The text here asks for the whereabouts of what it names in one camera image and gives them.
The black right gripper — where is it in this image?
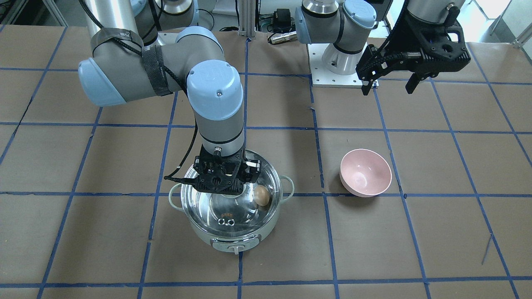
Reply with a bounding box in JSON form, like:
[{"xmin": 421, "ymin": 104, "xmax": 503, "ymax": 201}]
[{"xmin": 165, "ymin": 146, "xmax": 262, "ymax": 196}]

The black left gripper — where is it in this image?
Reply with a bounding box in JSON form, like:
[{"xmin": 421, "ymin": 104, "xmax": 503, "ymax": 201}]
[{"xmin": 356, "ymin": 12, "xmax": 471, "ymax": 96}]

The brown egg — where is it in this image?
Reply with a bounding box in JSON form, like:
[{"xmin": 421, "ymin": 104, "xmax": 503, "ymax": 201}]
[{"xmin": 253, "ymin": 185, "xmax": 270, "ymax": 207}]

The glass pot lid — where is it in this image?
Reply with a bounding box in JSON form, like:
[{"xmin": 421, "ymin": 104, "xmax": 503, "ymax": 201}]
[{"xmin": 180, "ymin": 149, "xmax": 294, "ymax": 243}]

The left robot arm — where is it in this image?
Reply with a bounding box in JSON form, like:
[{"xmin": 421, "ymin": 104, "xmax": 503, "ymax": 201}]
[{"xmin": 294, "ymin": 0, "xmax": 471, "ymax": 95}]

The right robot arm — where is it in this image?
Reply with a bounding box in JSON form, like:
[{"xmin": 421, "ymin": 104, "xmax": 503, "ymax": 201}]
[{"xmin": 78, "ymin": 0, "xmax": 261, "ymax": 196}]

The pale green electric pot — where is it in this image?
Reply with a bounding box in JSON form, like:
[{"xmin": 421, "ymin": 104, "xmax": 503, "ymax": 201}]
[{"xmin": 167, "ymin": 147, "xmax": 293, "ymax": 254}]

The pink bowl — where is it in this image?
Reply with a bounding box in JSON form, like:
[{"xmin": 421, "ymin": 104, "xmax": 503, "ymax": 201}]
[{"xmin": 340, "ymin": 148, "xmax": 393, "ymax": 197}]

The black power adapter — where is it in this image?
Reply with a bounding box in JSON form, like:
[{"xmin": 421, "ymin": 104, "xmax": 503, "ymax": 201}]
[{"xmin": 273, "ymin": 8, "xmax": 291, "ymax": 27}]

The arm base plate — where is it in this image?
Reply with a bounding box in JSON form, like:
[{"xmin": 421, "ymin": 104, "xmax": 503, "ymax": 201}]
[{"xmin": 307, "ymin": 38, "xmax": 367, "ymax": 88}]

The aluminium frame post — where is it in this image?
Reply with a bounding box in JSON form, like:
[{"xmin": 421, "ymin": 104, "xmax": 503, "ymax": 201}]
[{"xmin": 236, "ymin": 0, "xmax": 259, "ymax": 39}]

